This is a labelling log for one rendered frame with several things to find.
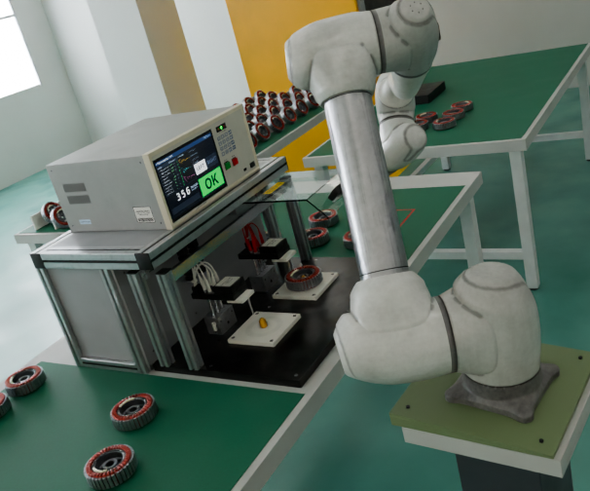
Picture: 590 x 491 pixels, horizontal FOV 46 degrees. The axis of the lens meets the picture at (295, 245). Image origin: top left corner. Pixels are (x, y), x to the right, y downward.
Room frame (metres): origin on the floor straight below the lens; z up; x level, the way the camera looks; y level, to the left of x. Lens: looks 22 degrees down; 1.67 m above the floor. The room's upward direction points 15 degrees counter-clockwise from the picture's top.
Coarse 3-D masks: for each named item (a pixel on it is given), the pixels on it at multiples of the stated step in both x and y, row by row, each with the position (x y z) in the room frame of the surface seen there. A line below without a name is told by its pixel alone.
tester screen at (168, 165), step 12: (192, 144) 1.85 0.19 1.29; (204, 144) 1.89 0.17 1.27; (168, 156) 1.76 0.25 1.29; (180, 156) 1.80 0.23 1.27; (192, 156) 1.83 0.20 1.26; (204, 156) 1.88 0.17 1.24; (216, 156) 1.91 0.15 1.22; (156, 168) 1.72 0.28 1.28; (168, 168) 1.75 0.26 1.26; (180, 168) 1.79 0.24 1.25; (192, 168) 1.82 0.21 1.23; (168, 180) 1.74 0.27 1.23; (180, 180) 1.78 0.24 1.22; (192, 180) 1.81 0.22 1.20; (168, 192) 1.73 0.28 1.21; (192, 192) 1.80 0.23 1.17; (168, 204) 1.72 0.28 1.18; (192, 204) 1.79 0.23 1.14
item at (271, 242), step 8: (272, 240) 1.96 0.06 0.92; (280, 240) 1.94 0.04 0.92; (264, 248) 1.92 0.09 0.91; (272, 248) 1.91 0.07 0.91; (280, 248) 1.92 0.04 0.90; (288, 248) 1.95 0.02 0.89; (240, 256) 1.97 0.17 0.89; (248, 256) 1.96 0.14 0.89; (256, 256) 1.94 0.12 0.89; (264, 256) 1.92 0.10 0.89; (272, 256) 1.91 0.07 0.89; (280, 256) 1.91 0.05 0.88; (288, 256) 1.90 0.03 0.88; (256, 264) 1.96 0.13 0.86; (264, 264) 2.00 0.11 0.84; (256, 272) 1.96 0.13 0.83
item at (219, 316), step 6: (228, 306) 1.80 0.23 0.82; (216, 312) 1.78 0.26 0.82; (222, 312) 1.77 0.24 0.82; (228, 312) 1.78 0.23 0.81; (234, 312) 1.80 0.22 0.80; (204, 318) 1.76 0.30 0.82; (210, 318) 1.75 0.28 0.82; (216, 318) 1.74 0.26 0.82; (222, 318) 1.75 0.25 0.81; (228, 318) 1.77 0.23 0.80; (234, 318) 1.79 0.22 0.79; (210, 324) 1.76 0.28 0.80; (216, 324) 1.75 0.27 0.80; (222, 324) 1.75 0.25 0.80; (228, 324) 1.77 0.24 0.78; (210, 330) 1.76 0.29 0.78; (222, 330) 1.74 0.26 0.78
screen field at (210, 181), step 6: (216, 168) 1.90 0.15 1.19; (210, 174) 1.88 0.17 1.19; (216, 174) 1.90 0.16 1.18; (204, 180) 1.85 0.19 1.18; (210, 180) 1.87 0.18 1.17; (216, 180) 1.89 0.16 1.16; (222, 180) 1.91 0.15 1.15; (204, 186) 1.85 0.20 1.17; (210, 186) 1.86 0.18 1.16; (216, 186) 1.88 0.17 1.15; (204, 192) 1.84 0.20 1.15
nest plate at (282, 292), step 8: (328, 272) 1.94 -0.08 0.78; (328, 280) 1.88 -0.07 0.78; (280, 288) 1.91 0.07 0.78; (312, 288) 1.85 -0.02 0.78; (320, 288) 1.84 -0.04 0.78; (280, 296) 1.86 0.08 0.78; (288, 296) 1.85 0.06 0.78; (296, 296) 1.83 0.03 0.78; (304, 296) 1.82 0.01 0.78; (312, 296) 1.80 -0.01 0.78
